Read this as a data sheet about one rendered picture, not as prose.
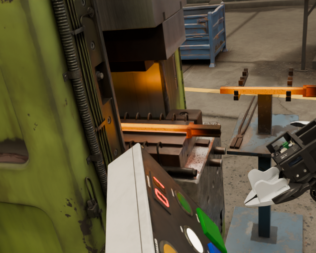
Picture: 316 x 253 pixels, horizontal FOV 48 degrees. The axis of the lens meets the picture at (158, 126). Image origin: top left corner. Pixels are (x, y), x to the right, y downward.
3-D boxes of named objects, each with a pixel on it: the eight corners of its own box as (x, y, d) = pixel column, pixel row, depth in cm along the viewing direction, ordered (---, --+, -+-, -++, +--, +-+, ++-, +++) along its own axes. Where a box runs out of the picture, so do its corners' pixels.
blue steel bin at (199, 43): (228, 50, 541) (225, 1, 509) (214, 67, 478) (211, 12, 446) (157, 51, 589) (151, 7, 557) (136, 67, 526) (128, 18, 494)
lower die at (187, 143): (195, 140, 124) (193, 118, 120) (181, 172, 107) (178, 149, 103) (91, 135, 138) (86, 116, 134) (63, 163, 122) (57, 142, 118)
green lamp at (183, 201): (195, 205, 70) (193, 187, 68) (189, 221, 66) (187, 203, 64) (180, 203, 71) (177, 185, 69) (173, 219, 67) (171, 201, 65)
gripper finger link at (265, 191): (232, 190, 68) (274, 162, 66) (248, 208, 70) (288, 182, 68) (238, 200, 65) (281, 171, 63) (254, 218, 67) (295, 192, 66)
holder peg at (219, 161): (222, 164, 119) (222, 157, 118) (221, 168, 117) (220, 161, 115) (210, 163, 120) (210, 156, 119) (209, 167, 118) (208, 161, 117)
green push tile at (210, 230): (217, 227, 76) (198, 206, 73) (227, 252, 70) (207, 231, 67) (211, 231, 77) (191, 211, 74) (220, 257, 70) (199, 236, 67)
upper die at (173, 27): (186, 39, 108) (183, 7, 104) (167, 59, 91) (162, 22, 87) (68, 46, 122) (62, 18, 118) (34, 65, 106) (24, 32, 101)
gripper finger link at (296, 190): (264, 188, 69) (302, 163, 67) (268, 194, 69) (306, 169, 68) (274, 204, 65) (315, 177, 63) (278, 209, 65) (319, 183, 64)
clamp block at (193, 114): (202, 124, 134) (201, 109, 131) (198, 135, 127) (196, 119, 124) (172, 123, 138) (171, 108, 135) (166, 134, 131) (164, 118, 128)
